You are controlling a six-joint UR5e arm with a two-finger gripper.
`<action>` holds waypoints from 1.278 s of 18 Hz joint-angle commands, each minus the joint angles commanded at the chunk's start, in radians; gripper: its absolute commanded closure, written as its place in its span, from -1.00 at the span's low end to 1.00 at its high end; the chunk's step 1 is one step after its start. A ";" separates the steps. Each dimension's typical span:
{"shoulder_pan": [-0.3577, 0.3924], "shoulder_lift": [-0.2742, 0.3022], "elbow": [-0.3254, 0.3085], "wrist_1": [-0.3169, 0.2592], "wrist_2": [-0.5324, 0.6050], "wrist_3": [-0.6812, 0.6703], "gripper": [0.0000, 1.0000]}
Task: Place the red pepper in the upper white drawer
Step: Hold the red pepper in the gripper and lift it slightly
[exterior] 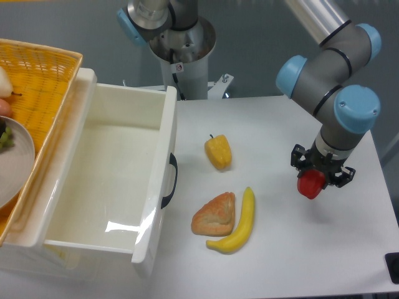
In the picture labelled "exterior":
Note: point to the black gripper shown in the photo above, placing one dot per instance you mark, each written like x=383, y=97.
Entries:
x=305, y=160

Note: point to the red bell pepper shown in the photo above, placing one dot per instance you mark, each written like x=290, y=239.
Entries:
x=311, y=183

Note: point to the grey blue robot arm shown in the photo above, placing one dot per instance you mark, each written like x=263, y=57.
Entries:
x=346, y=113

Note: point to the yellow bell pepper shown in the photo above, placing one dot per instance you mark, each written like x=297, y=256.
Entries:
x=218, y=151

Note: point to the open white drawer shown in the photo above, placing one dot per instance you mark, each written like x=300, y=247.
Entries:
x=135, y=131

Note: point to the white drawer cabinet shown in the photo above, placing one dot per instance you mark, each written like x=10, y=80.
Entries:
x=62, y=230

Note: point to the black corner device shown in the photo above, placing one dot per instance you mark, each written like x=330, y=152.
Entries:
x=392, y=262

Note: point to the yellow banana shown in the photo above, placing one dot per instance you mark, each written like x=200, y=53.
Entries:
x=241, y=234

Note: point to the triangular bread pastry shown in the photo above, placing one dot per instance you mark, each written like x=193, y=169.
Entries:
x=217, y=217

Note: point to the yellow wicker basket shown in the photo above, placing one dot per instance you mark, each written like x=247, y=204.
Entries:
x=42, y=77

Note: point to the grey plate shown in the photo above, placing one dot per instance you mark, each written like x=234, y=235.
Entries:
x=16, y=162

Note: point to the green grapes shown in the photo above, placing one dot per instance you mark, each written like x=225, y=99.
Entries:
x=6, y=138

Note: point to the pink peach fruit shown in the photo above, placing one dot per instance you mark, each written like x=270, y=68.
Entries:
x=5, y=108

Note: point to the white pear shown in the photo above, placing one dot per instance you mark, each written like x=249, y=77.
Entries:
x=6, y=86

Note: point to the metal table bracket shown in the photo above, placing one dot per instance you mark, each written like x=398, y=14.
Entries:
x=219, y=89

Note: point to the black drawer handle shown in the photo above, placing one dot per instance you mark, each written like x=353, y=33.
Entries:
x=173, y=179

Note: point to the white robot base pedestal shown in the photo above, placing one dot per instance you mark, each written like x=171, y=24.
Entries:
x=183, y=58

